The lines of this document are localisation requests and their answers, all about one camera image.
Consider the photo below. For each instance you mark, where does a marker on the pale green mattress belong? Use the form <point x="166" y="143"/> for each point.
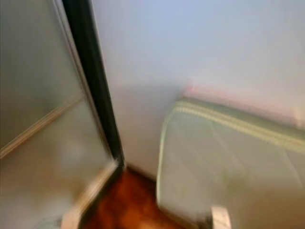
<point x="233" y="162"/>

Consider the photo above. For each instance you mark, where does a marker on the frosted glass sliding door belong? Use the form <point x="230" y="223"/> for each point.
<point x="38" y="71"/>

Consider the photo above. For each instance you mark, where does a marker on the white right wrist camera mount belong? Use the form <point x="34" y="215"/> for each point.
<point x="221" y="217"/>

